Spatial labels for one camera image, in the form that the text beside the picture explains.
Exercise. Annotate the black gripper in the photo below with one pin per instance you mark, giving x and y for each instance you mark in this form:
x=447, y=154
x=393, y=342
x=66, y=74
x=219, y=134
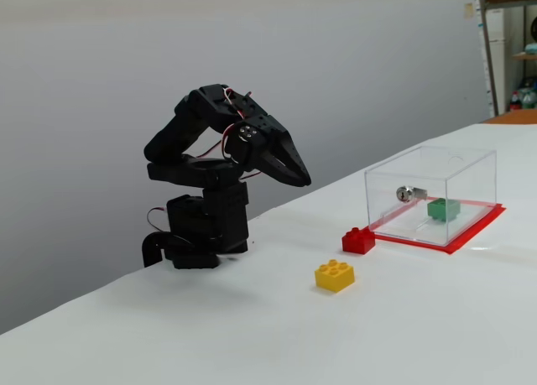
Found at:
x=263, y=147

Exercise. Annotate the green lego brick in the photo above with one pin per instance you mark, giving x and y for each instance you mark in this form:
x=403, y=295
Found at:
x=444, y=209

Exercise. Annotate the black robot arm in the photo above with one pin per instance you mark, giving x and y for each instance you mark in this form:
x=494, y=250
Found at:
x=180, y=137

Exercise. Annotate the red lego brick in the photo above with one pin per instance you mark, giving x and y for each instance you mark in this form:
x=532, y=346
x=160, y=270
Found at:
x=358, y=242

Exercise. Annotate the silver box lock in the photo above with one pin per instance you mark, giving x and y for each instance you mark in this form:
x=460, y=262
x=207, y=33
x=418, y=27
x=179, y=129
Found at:
x=405, y=195

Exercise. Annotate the yellow lego brick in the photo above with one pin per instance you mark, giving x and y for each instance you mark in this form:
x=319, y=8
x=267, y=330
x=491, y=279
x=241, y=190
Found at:
x=335, y=278

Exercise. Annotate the transparent plastic box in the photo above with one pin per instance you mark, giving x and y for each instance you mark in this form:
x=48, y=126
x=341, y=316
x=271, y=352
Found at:
x=432, y=171

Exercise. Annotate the black table clamp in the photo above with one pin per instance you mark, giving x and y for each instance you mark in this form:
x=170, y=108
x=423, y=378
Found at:
x=151, y=251

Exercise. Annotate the red tape square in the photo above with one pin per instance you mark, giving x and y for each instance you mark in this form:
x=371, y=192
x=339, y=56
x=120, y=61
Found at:
x=470, y=238

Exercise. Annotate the metal shelf rack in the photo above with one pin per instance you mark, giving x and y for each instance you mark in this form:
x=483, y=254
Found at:
x=486, y=45

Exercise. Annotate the white cabinet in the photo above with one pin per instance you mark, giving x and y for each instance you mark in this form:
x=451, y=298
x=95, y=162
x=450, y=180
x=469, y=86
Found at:
x=497, y=66

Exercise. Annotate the orange table surface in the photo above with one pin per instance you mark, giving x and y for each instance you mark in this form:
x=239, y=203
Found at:
x=516, y=117

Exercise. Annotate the red cap bottle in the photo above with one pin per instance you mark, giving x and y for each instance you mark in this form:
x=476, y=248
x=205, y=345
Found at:
x=515, y=103

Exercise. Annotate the green plastic bottle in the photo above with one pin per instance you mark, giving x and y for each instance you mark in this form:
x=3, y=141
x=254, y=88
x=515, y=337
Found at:
x=529, y=97

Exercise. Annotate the teal object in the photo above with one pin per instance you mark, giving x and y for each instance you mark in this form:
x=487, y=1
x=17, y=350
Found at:
x=532, y=49

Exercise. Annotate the paper wall label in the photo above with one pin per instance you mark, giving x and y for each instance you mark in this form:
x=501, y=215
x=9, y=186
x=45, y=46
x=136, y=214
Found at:
x=468, y=11

